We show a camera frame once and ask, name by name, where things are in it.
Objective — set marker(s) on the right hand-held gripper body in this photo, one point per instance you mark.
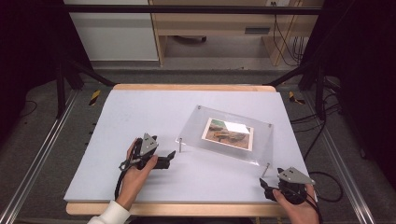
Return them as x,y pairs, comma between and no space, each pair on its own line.
292,177

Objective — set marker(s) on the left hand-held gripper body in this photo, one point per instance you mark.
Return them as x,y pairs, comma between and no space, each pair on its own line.
148,145

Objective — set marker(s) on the clear acrylic photo frame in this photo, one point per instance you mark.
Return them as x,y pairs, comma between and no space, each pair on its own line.
193,130

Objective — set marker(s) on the painted boats picture card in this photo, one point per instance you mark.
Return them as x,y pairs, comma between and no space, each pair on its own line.
229,134

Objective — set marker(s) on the person's right hand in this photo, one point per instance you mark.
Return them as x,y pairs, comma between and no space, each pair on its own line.
295,211

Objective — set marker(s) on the person's left hand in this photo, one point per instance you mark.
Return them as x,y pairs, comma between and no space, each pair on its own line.
134,183

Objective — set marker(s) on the light grey table mat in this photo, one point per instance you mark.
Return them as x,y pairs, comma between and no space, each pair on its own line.
149,112

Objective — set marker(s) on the wooden table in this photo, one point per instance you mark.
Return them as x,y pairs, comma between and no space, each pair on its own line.
193,87

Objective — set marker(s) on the yellow clamp right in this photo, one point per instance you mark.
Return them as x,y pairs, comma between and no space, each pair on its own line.
295,99

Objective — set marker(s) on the black metal stand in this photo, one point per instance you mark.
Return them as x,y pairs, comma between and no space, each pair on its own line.
61,93
319,93

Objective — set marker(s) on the white cabinet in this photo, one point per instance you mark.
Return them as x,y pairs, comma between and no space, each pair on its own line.
115,37

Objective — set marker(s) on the black curved object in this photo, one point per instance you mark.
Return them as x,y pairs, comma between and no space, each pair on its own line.
190,39

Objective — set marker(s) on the dark curtain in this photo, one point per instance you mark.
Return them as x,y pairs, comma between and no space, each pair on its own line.
364,77
28,46

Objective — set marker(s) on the wooden desk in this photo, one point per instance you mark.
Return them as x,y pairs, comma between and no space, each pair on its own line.
214,23

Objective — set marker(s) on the black horizontal bar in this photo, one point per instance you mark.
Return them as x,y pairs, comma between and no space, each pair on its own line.
186,9

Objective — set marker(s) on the white power strip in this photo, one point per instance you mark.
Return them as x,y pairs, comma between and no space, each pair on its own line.
278,2

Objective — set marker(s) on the aluminium floor rail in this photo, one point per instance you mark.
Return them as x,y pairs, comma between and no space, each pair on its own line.
40,152
342,161

